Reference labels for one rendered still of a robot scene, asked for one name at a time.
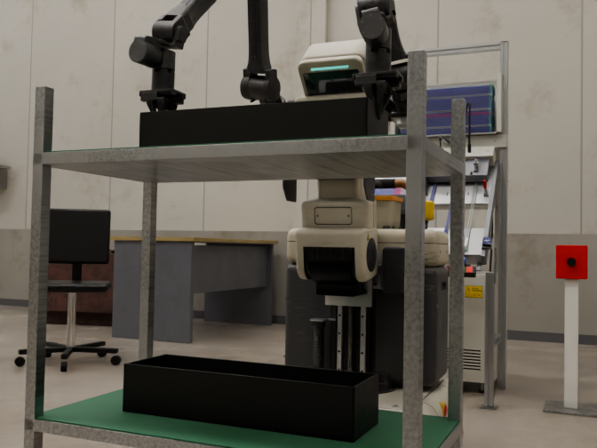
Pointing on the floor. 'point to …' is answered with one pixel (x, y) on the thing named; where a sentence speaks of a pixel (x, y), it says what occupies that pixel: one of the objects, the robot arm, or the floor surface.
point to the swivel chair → (88, 249)
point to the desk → (193, 284)
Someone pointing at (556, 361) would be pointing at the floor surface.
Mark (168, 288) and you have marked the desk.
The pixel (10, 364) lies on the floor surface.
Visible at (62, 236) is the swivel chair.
